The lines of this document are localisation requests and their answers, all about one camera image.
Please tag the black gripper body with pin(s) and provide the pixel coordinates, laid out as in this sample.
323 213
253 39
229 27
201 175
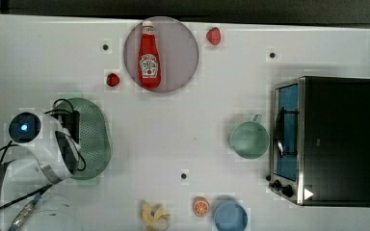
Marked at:
68 139

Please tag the mint green oval strainer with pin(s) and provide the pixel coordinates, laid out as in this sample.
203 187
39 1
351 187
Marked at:
92 133

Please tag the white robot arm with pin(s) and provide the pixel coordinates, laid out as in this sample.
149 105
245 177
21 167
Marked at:
50 156

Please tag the small red strawberry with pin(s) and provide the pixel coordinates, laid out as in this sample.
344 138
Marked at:
112 80

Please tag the red ketchup bottle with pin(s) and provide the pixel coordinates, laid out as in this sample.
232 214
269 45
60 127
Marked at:
148 59

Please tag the peeled banana toy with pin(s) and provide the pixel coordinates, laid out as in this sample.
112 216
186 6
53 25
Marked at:
155 219

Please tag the grey round plate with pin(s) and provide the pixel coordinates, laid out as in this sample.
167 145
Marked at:
178 53

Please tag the orange slice toy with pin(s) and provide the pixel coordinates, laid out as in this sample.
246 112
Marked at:
201 206

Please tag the large red strawberry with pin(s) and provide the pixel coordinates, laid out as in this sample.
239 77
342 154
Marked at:
214 36

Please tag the blue bowl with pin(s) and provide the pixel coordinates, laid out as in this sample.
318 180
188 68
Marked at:
230 216

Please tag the mint green mug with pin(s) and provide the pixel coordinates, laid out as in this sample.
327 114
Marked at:
250 139

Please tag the black toaster oven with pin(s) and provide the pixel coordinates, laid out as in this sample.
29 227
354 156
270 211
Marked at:
320 141

